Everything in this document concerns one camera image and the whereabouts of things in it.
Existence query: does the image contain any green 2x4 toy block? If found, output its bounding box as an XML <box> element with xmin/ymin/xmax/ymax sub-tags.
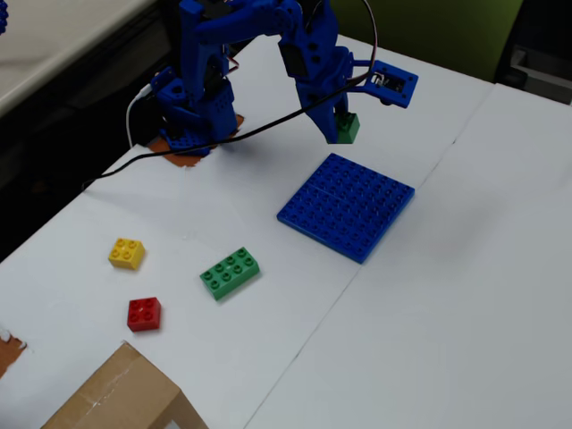
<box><xmin>198</xmin><ymin>247</ymin><xmax>261</xmax><ymax>302</ymax></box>

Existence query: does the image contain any brown cardboard box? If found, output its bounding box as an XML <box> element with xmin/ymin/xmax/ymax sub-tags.
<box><xmin>40</xmin><ymin>341</ymin><xmax>209</xmax><ymax>429</ymax></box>

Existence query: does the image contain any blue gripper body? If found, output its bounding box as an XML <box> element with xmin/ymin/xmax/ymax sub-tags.
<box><xmin>278</xmin><ymin>34</ymin><xmax>359</xmax><ymax>114</ymax></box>

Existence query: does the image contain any yellow 2x2 toy block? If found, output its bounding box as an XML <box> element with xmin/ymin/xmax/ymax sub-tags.
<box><xmin>107</xmin><ymin>238</ymin><xmax>147</xmax><ymax>272</ymax></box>

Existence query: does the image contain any white foam board sheet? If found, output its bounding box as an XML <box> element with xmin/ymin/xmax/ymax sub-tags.
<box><xmin>0</xmin><ymin>15</ymin><xmax>495</xmax><ymax>429</ymax></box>
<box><xmin>244</xmin><ymin>82</ymin><xmax>572</xmax><ymax>429</ymax></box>

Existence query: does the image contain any green 2x2 toy block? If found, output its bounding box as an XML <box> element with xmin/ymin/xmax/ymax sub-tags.
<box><xmin>335</xmin><ymin>111</ymin><xmax>362</xmax><ymax>145</ymax></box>

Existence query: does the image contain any black camera cable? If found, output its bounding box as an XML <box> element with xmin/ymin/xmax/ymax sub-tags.
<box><xmin>81</xmin><ymin>71</ymin><xmax>381</xmax><ymax>192</ymax></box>

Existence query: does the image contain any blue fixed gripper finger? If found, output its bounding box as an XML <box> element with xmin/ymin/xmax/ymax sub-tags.
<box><xmin>302</xmin><ymin>99</ymin><xmax>342</xmax><ymax>145</ymax></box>

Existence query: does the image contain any grey box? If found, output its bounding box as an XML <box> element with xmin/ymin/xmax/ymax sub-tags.
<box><xmin>495</xmin><ymin>43</ymin><xmax>572</xmax><ymax>106</ymax></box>

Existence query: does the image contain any green chair back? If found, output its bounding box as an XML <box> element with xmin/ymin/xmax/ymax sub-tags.
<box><xmin>328</xmin><ymin>0</ymin><xmax>525</xmax><ymax>84</ymax></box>

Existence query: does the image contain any blue 8x8 toy baseplate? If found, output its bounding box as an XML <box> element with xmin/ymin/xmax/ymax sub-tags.
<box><xmin>275</xmin><ymin>153</ymin><xmax>416</xmax><ymax>265</ymax></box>

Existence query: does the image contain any white side desk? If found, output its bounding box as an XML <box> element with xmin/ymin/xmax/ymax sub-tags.
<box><xmin>0</xmin><ymin>0</ymin><xmax>158</xmax><ymax>118</ymax></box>

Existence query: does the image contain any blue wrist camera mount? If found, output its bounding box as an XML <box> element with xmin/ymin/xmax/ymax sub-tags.
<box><xmin>356</xmin><ymin>59</ymin><xmax>420</xmax><ymax>110</ymax></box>

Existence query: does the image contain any white power cable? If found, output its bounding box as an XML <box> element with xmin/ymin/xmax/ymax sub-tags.
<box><xmin>125</xmin><ymin>83</ymin><xmax>154</xmax><ymax>149</ymax></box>

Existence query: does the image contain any red 2x2 toy block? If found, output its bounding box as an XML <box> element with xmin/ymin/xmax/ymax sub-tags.
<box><xmin>127</xmin><ymin>297</ymin><xmax>164</xmax><ymax>333</ymax></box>

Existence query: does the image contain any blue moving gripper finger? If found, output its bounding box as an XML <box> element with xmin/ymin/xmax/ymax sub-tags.
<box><xmin>334</xmin><ymin>90</ymin><xmax>354</xmax><ymax>119</ymax></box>

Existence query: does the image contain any red white servo wire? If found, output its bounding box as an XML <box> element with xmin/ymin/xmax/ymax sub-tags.
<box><xmin>360</xmin><ymin>0</ymin><xmax>382</xmax><ymax>84</ymax></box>

